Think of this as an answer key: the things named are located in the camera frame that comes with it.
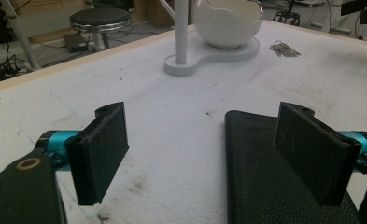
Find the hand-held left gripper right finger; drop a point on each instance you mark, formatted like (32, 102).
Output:
(312, 146)

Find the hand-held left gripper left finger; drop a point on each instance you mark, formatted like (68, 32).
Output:
(98, 149)

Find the black leather wallet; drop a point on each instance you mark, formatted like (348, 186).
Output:
(259, 174)

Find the bunch of metal keys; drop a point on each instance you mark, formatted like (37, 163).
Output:
(284, 49)

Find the black box on floor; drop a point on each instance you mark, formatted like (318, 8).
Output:
(75, 43)

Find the round black stool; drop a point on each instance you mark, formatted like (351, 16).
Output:
(100, 25)

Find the black wheeled chair base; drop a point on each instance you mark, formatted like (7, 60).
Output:
(286, 14)

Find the white metal stand leg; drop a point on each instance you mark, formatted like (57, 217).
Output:
(21, 34)

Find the white egg-shaped bowl stand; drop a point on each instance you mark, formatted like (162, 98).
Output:
(215, 34)

